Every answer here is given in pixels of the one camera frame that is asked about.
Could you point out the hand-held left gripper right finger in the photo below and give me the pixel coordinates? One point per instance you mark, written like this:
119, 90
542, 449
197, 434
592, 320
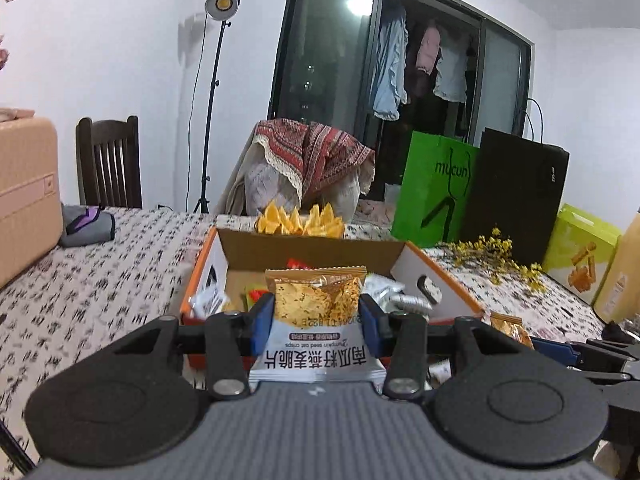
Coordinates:
371, 322

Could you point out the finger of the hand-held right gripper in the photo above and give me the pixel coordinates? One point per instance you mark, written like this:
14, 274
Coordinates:
615, 372
550, 349

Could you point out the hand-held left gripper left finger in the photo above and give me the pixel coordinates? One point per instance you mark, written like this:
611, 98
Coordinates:
262, 322

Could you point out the white orange snack packet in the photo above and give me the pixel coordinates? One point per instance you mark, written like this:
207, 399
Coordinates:
315, 310

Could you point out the small white snack packet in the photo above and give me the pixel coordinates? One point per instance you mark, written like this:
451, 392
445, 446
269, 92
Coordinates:
210, 300

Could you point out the orange cardboard box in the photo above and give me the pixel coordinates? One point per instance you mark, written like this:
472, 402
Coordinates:
310, 250

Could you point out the red orange snack packet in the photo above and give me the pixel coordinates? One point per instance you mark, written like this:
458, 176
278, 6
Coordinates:
257, 294

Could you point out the red black snack packet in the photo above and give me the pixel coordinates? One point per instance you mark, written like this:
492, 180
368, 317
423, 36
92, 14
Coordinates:
300, 263

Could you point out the yellow artificial flower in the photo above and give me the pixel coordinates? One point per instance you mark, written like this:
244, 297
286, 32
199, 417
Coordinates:
280, 222

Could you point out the yellow-green gift box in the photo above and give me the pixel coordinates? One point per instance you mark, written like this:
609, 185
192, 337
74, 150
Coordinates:
575, 245

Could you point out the yellow flower branch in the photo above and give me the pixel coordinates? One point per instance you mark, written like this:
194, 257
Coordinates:
495, 247

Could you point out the green paper bag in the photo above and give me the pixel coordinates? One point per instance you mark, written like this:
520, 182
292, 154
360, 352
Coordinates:
420, 200

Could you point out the pale fabric-covered chair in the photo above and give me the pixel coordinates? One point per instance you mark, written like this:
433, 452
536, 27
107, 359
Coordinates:
260, 185

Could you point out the black paper bag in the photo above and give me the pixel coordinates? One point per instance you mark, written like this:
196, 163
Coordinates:
515, 195

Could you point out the red patterned throw cloth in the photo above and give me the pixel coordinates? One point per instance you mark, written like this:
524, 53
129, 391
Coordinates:
310, 150

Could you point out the grey purple pouch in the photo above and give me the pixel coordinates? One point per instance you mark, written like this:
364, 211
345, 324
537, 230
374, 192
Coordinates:
87, 227

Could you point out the light blue hanging shirt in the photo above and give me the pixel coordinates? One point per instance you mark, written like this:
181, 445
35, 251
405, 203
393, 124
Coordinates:
390, 75

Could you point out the dark wooden chair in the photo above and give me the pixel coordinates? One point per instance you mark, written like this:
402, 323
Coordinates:
107, 127

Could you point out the white hanging garment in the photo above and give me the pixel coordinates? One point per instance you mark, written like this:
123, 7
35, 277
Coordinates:
452, 72

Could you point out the pink hard-shell case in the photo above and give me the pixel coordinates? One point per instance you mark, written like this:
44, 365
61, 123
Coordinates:
25, 195

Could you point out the dark framed glass door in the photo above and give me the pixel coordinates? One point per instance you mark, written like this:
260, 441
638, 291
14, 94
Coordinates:
325, 50

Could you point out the pink hanging garment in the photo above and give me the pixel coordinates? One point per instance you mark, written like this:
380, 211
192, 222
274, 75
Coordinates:
429, 50

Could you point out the black stand leg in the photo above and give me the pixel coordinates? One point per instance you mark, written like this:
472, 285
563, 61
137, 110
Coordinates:
12, 447

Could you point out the studio light on stand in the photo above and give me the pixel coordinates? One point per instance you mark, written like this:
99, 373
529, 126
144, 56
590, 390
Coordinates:
222, 4

